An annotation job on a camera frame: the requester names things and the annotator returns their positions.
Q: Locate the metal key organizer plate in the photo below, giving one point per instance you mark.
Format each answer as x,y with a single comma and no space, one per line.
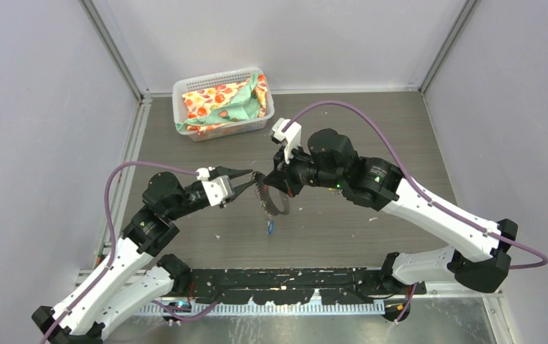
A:
267,202

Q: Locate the floral cloth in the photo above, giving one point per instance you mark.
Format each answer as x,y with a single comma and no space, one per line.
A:
213,107

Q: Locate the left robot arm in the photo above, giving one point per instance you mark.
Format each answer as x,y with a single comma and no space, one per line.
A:
103,301

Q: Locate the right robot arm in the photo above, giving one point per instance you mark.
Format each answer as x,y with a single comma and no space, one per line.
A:
475,255

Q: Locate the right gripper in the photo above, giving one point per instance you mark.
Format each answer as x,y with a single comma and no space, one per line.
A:
284,183

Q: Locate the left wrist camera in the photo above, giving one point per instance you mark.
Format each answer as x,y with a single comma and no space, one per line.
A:
216,183

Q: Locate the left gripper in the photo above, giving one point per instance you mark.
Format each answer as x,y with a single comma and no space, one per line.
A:
229,173

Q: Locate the white plastic basket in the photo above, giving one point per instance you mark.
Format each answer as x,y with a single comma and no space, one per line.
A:
197,83

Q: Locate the white cable duct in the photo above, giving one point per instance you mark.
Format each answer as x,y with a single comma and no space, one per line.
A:
314,307

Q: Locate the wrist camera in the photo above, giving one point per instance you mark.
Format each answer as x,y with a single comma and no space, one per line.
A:
286,134
216,183

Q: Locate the blue tagged key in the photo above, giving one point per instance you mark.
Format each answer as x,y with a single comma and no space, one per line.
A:
271,227

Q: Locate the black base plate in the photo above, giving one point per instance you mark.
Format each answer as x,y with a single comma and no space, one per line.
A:
289,286

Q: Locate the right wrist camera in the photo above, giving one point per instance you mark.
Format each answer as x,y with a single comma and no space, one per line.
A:
286,134

